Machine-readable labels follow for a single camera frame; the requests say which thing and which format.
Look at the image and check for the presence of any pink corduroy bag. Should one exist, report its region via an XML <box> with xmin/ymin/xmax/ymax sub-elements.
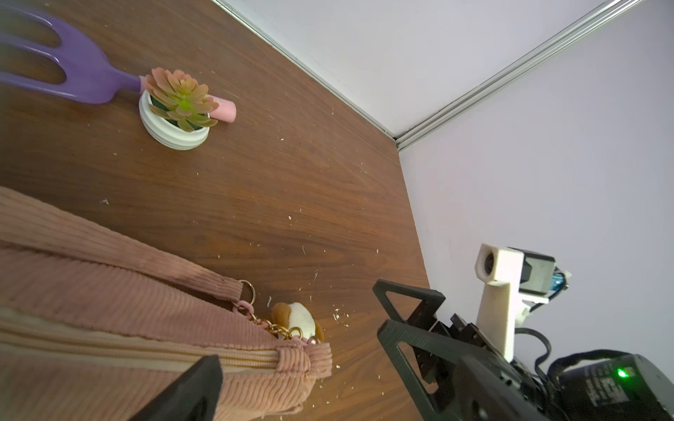
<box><xmin>1</xmin><ymin>188</ymin><xmax>333</xmax><ymax>420</ymax></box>

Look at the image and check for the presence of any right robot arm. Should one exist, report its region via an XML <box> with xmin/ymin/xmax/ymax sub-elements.
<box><xmin>373</xmin><ymin>280</ymin><xmax>673</xmax><ymax>420</ymax></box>

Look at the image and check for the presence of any brown white plush keychain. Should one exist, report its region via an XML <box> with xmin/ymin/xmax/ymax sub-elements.
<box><xmin>271</xmin><ymin>303</ymin><xmax>324</xmax><ymax>342</ymax></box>

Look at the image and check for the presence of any purple pink garden fork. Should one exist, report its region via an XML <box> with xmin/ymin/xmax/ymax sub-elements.
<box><xmin>1</xmin><ymin>3</ymin><xmax>237</xmax><ymax>123</ymax></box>

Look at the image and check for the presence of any succulent in white pot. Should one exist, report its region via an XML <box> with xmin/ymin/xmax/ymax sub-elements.
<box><xmin>139</xmin><ymin>68</ymin><xmax>219</xmax><ymax>151</ymax></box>

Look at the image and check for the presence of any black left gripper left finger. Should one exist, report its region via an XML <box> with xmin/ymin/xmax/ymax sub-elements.
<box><xmin>131</xmin><ymin>355</ymin><xmax>223</xmax><ymax>421</ymax></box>

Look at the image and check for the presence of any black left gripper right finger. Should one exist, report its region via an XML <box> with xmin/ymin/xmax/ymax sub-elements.
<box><xmin>453</xmin><ymin>355</ymin><xmax>547</xmax><ymax>421</ymax></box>

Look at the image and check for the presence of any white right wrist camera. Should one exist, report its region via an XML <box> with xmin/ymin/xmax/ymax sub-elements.
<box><xmin>475</xmin><ymin>244</ymin><xmax>571</xmax><ymax>362</ymax></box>

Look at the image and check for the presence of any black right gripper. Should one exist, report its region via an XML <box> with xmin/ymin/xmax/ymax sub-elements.
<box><xmin>372</xmin><ymin>279</ymin><xmax>558</xmax><ymax>420</ymax></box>

